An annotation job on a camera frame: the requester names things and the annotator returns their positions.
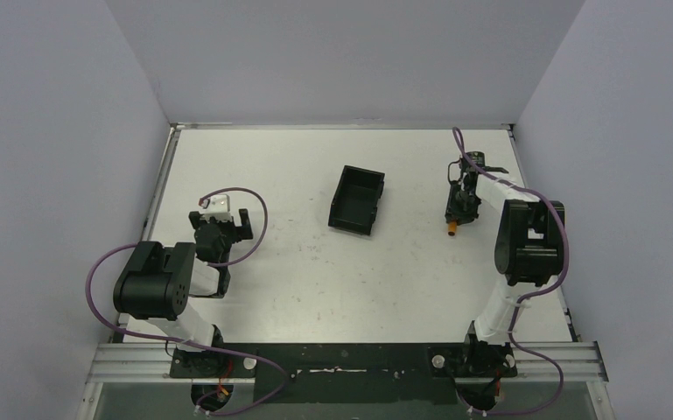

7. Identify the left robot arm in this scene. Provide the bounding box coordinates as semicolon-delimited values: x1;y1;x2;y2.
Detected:
113;208;253;377

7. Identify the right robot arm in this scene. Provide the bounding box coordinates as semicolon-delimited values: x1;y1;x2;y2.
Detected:
445;151;564;377

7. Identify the black plastic bin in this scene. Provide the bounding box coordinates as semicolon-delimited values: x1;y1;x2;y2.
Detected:
327;165;385;235

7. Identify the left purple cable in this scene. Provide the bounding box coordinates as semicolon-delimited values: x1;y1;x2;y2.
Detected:
85;186;289;417

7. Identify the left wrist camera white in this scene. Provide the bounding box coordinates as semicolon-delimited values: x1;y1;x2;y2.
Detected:
200;194;233;222

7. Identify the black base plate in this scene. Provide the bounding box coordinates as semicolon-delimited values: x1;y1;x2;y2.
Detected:
169;343;517;405

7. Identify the aluminium rail frame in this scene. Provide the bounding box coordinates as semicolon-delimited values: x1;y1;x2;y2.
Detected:
88;124;613;419

